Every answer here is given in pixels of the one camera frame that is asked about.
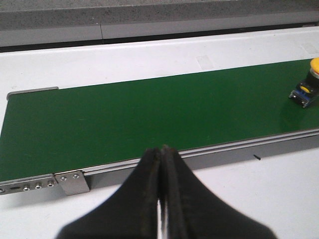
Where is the grey stone counter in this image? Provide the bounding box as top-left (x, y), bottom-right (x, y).
top-left (0, 0), bottom-right (319, 47)

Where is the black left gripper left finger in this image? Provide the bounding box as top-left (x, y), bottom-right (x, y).
top-left (57, 148), bottom-right (160, 239)

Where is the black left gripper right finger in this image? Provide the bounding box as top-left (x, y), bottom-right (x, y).
top-left (160, 146), bottom-right (276, 239)

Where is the yellow push button switch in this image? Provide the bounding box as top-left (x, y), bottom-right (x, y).
top-left (289, 57), bottom-right (319, 108)

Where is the green conveyor belt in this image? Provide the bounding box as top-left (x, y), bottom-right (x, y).
top-left (0, 59), bottom-right (319, 195)

